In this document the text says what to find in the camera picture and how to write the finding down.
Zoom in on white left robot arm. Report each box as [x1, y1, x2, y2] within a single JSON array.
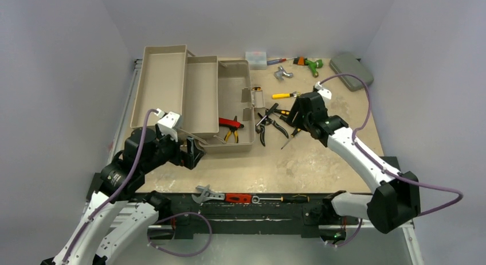
[[42, 127, 203, 264]]

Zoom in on small black handled hammer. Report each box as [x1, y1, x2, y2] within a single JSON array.
[[255, 103, 279, 127]]

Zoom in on black right corner block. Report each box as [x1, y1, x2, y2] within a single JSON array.
[[381, 156, 401, 172]]

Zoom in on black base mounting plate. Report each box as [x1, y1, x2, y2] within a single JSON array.
[[135, 193, 359, 240]]

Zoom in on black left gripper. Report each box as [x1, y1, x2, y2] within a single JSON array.
[[142, 123, 205, 173]]

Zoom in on beige plastic tool box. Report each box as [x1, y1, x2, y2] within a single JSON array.
[[130, 45, 265, 154]]

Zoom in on clear plastic screw box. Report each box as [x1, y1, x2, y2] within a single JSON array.
[[245, 51, 268, 70]]

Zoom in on black grey pruning shears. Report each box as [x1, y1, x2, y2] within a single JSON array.
[[256, 112, 290, 148]]

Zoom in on red handled adjustable wrench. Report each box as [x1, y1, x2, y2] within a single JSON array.
[[191, 185, 260, 204]]

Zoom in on red black folding tool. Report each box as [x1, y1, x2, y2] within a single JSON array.
[[218, 118, 245, 130]]

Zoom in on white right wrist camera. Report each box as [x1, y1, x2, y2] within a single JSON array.
[[313, 81, 332, 102]]

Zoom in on red blue small screwdriver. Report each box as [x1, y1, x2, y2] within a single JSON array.
[[266, 58, 293, 65]]

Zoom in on black corner block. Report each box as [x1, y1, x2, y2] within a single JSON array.
[[86, 173, 103, 202], [381, 156, 401, 172]]

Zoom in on yellow black pliers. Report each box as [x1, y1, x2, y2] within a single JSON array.
[[224, 128, 239, 143]]

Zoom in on green orange spray nozzle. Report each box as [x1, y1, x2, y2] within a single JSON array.
[[293, 57, 324, 77]]

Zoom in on grey sharpening stone block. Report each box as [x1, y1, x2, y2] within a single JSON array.
[[330, 52, 374, 92]]

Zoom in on yellow black screwdriver large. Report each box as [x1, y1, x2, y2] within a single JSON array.
[[281, 128, 301, 150]]

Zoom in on black orange screwdriver on base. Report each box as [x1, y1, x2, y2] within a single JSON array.
[[260, 195, 310, 204]]

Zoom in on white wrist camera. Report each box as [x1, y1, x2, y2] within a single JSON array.
[[313, 81, 332, 102], [155, 109, 183, 142]]

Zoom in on yellow black screwdriver slim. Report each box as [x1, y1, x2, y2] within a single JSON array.
[[274, 109, 290, 116]]

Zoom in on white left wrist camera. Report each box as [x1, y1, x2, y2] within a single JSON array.
[[155, 109, 183, 142]]

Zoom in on aluminium frame rail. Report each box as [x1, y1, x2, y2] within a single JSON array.
[[77, 201, 414, 230]]

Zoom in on black left corner block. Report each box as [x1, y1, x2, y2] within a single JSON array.
[[86, 173, 103, 202]]

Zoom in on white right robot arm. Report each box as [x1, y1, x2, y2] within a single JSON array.
[[286, 90, 421, 233]]

